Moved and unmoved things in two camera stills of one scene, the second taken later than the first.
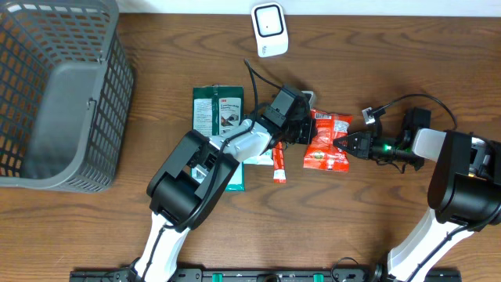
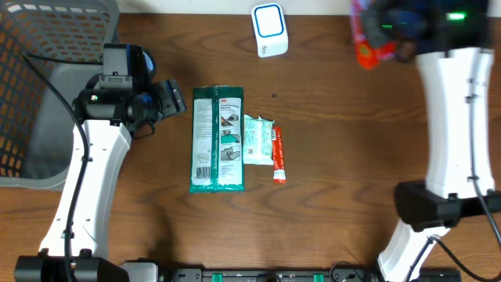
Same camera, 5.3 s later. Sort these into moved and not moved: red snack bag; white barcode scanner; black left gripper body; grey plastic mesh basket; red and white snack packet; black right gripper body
Moved: red snack bag; black right gripper body; black left gripper body
Not moved: white barcode scanner; red and white snack packet; grey plastic mesh basket
